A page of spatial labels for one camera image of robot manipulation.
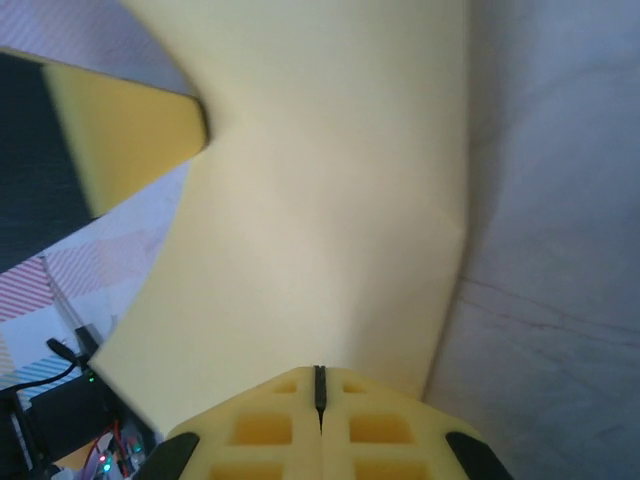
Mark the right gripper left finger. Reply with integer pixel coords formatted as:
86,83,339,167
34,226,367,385
142,365,321,480

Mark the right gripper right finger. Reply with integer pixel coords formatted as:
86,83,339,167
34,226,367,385
319,365,516,480

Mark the yellow square paper sheet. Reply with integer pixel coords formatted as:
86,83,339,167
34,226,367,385
89,0,474,436

